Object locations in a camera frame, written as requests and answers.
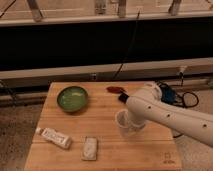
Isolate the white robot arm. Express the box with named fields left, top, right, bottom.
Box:
left=126, top=82, right=213, bottom=147

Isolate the green ceramic bowl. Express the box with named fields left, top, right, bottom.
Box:
left=57, top=86, right=88, bottom=112

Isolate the dark red object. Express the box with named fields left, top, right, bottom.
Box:
left=107, top=86, right=125, bottom=94

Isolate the blue device on floor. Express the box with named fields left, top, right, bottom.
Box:
left=161, top=88, right=175, bottom=104

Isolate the wooden cutting board table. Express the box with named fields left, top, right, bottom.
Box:
left=24, top=82, right=182, bottom=171

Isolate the white toothpaste tube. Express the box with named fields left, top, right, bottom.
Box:
left=36, top=127, right=72, bottom=149

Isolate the black floor cable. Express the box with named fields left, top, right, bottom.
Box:
left=155, top=71, right=200, bottom=139

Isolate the black hanging cable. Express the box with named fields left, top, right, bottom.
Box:
left=111, top=9, right=142, bottom=82

